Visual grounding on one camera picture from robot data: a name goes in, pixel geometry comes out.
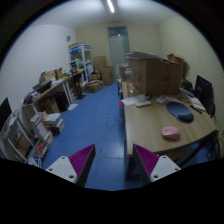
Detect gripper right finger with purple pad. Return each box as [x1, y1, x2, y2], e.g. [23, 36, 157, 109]
[133, 144, 180, 184]

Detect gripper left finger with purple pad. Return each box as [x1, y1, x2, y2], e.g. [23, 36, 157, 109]
[47, 144, 96, 187]

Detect pink computer mouse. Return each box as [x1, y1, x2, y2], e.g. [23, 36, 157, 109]
[161, 126, 181, 140]

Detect dark blue mouse pad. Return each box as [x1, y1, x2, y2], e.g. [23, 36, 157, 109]
[166, 102, 194, 123]

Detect wooden desk right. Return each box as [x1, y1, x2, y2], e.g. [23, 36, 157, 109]
[116, 78, 218, 180]

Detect wooden desk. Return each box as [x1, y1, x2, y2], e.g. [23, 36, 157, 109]
[22, 70, 83, 112]
[116, 78, 218, 180]

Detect stack of books floor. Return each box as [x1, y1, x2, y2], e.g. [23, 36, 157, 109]
[44, 113, 64, 136]

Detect white bookshelf left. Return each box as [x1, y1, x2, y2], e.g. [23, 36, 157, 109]
[0, 111, 53, 168]

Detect white remote control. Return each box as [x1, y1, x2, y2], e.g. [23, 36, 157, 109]
[135, 100, 151, 108]

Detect white calculator device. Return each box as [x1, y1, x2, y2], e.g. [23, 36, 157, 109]
[156, 95, 167, 104]

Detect black computer tower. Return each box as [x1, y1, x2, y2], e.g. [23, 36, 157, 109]
[55, 92, 69, 112]

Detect white paper sheet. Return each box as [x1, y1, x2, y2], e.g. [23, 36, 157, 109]
[121, 94, 146, 106]

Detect black pen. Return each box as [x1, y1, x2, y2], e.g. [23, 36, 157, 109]
[190, 105, 202, 114]

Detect notebook on desk right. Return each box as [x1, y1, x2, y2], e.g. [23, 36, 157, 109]
[188, 97, 205, 111]

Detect open cardboard box floor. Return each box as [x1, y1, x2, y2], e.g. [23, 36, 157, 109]
[85, 80, 104, 93]

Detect wooden desk left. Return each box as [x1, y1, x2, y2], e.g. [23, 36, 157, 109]
[22, 70, 83, 112]

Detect large cardboard box on desk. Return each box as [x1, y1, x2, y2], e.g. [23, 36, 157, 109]
[128, 59, 182, 96]

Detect black monitor right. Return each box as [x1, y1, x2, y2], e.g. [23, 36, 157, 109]
[194, 76, 214, 114]

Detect black monitor left edge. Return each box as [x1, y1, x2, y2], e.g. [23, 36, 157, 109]
[0, 98, 12, 131]

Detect clear plastic jar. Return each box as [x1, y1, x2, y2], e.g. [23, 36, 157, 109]
[125, 68, 135, 93]

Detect stacked cardboard boxes back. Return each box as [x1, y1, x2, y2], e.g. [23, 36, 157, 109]
[93, 56, 114, 86]

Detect small cardboard box top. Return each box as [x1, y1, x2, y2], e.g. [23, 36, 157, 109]
[168, 53, 184, 66]

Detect white blue display cabinet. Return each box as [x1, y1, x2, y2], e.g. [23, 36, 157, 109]
[68, 43, 94, 83]

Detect grey door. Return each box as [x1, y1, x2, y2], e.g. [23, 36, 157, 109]
[107, 26, 130, 78]

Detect ceiling light tube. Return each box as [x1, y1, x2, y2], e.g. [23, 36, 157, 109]
[107, 0, 115, 13]

